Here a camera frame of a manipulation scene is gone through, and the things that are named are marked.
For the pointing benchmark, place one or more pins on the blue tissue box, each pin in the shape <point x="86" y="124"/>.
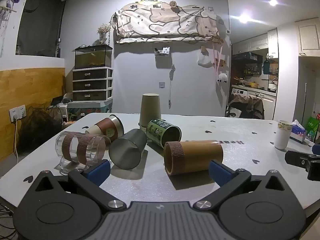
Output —
<point x="298" y="131"/>

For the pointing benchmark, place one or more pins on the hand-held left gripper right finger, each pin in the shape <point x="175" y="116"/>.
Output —
<point x="220" y="173"/>

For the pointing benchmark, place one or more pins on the paper cup with brown sleeve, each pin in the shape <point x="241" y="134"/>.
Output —
<point x="107" y="128"/>

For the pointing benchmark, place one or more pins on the chair with draped cloth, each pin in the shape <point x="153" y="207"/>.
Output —
<point x="246" y="107"/>

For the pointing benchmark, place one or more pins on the grey steel cup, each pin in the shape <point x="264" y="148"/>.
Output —
<point x="127" y="150"/>

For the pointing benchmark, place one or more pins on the clear glass with brown band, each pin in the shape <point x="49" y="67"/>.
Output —
<point x="67" y="150"/>
<point x="96" y="147"/>

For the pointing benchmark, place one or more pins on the glass fish tank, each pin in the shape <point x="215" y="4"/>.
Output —
<point x="91" y="57"/>

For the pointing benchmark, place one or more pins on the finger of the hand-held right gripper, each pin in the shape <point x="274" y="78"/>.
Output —
<point x="316" y="149"/>
<point x="297" y="158"/>

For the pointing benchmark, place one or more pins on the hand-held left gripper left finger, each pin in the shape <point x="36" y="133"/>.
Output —
<point x="98" y="172"/>

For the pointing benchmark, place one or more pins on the black laptop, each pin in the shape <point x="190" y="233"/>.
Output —
<point x="57" y="100"/>

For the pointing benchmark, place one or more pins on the vase of dried flowers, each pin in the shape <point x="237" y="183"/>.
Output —
<point x="103" y="32"/>

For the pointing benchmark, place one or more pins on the white drawer unit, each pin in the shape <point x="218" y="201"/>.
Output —
<point x="91" y="83"/>

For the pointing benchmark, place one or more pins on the dark window curtain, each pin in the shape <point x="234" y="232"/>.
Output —
<point x="40" y="25"/>

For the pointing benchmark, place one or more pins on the white printed paper cup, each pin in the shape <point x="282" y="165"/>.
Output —
<point x="282" y="136"/>

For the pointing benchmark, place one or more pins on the white kitchen wall cabinet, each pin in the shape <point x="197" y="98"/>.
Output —
<point x="308" y="36"/>

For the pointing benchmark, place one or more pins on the white washing machine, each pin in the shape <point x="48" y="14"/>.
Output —
<point x="240" y="93"/>

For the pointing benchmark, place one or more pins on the printed cloth cover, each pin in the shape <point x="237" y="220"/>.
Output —
<point x="165" y="21"/>

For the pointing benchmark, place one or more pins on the dark net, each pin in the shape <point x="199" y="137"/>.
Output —
<point x="37" y="127"/>

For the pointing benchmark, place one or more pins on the brown cup with corrugated sleeve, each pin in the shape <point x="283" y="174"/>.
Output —
<point x="197" y="156"/>

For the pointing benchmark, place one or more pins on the green bag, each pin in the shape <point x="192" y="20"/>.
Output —
<point x="313" y="127"/>

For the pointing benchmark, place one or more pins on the white plush toy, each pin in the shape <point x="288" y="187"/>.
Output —
<point x="222" y="77"/>

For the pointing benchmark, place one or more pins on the white plastic bag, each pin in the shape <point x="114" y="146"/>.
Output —
<point x="205" y="60"/>

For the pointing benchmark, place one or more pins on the white wall socket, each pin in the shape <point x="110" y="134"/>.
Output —
<point x="17" y="113"/>

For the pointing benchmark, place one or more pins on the hanging wall ornament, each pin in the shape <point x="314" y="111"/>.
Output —
<point x="7" y="10"/>

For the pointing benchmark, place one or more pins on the plain tan paper cup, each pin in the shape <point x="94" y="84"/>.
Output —
<point x="149" y="110"/>

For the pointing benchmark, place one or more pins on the green printed cup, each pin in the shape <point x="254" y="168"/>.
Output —
<point x="160" y="131"/>

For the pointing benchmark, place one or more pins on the white wall switch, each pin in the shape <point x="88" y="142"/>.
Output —
<point x="162" y="84"/>

